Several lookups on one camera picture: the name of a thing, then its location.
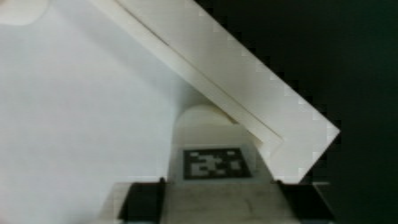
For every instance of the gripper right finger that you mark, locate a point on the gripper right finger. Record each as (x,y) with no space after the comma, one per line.
(307,203)

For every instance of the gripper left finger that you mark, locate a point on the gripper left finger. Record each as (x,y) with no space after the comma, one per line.
(142,205)

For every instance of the white table leg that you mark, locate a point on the white table leg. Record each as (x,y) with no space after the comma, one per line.
(220,191)

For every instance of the white square tabletop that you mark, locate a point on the white square tabletop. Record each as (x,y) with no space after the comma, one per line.
(110,63)

